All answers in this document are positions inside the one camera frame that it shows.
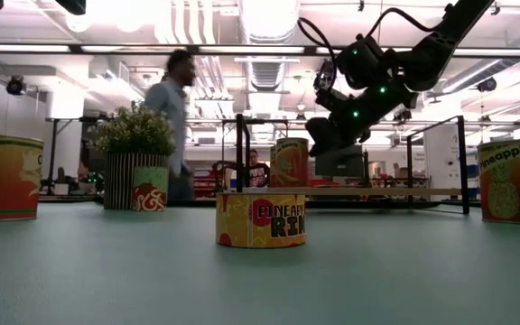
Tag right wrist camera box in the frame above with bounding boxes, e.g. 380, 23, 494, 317
315, 87, 352, 115

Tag black computer monitor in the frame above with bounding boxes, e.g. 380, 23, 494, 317
314, 144, 366, 179

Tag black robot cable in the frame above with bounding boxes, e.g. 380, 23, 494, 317
296, 6, 441, 91

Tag black workstation frame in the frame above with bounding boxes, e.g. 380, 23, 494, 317
44, 116, 107, 196
220, 117, 291, 190

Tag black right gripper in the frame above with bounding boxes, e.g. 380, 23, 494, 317
307, 83, 418, 158

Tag orange corn can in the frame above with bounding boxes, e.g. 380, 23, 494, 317
269, 137, 311, 189
0, 133, 45, 223

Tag red storage bins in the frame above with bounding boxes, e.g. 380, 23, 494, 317
194, 175, 225, 200

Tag blue storage bins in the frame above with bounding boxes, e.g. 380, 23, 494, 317
466, 162, 479, 200

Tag artificial plant in striped pot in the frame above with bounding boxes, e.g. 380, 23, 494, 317
88, 101, 178, 212

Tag black ceiling spotlight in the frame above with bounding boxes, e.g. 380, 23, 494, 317
312, 60, 337, 91
5, 75, 27, 97
476, 76, 498, 94

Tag short yellow pineapple rings can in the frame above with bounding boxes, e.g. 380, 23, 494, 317
215, 192, 307, 249

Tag wooden shelf with black frame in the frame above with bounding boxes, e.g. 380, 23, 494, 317
235, 113, 471, 216

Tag black aluminium station frame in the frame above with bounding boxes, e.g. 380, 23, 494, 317
33, 198, 520, 212

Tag silver ceiling air duct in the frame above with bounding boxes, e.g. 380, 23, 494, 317
237, 0, 302, 44

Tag orange pineapple can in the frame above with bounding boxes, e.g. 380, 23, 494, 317
477, 138, 520, 225

